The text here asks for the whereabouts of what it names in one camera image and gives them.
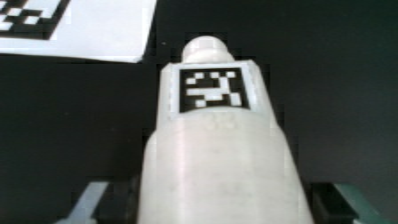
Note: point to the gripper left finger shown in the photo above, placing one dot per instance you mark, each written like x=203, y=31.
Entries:
x=105, y=205

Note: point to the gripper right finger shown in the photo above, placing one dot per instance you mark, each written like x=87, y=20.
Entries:
x=340, y=205

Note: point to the white cylindrical table leg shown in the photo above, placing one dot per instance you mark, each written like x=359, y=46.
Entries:
x=219, y=173

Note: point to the white marker sheet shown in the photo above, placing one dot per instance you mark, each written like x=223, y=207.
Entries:
x=93, y=29

